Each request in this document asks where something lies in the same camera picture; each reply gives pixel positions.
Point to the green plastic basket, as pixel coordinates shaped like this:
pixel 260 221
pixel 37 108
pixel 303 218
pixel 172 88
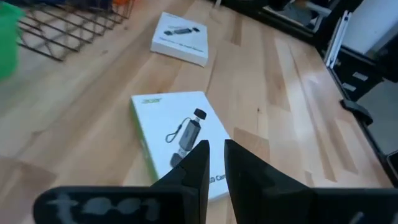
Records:
pixel 7 40

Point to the white box with adapter picture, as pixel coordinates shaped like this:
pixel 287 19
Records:
pixel 183 46

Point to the white box with green edge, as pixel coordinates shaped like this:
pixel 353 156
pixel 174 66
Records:
pixel 164 124

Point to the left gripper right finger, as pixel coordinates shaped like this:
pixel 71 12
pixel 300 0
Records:
pixel 248 186

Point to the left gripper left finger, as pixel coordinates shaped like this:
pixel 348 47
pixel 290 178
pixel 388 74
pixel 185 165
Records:
pixel 196 180

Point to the orange plastic basket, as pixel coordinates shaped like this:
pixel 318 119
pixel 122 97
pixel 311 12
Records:
pixel 121 2

